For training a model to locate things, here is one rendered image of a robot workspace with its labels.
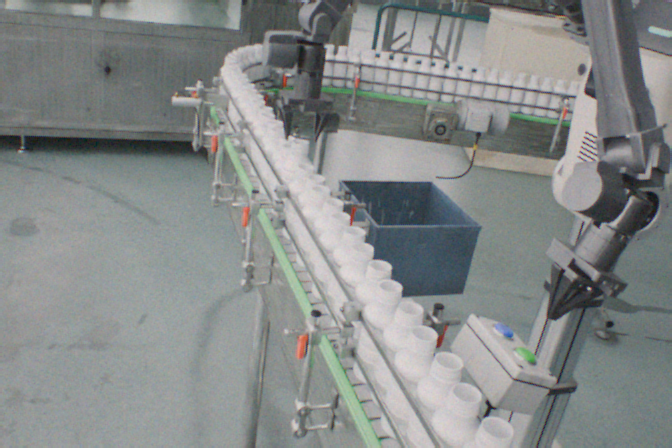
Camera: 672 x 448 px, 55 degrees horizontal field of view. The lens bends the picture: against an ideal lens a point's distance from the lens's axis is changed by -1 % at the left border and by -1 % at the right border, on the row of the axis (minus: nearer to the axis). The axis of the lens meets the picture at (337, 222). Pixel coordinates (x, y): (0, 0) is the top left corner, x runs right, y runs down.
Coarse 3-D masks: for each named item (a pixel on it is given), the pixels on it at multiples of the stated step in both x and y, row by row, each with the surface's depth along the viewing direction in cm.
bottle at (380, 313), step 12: (384, 288) 97; (396, 288) 97; (384, 300) 94; (396, 300) 94; (372, 312) 95; (384, 312) 95; (372, 324) 95; (384, 324) 94; (360, 336) 98; (360, 348) 98; (372, 348) 97; (372, 360) 97; (360, 372) 99; (372, 372) 98
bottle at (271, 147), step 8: (272, 128) 155; (280, 128) 157; (272, 136) 155; (272, 144) 155; (272, 152) 155; (264, 160) 157; (272, 160) 155; (264, 168) 157; (264, 176) 158; (264, 192) 159
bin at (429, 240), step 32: (352, 192) 194; (384, 192) 198; (416, 192) 201; (352, 224) 169; (384, 224) 203; (416, 224) 207; (448, 224) 192; (480, 224) 176; (384, 256) 170; (416, 256) 174; (448, 256) 177; (416, 288) 179; (448, 288) 182
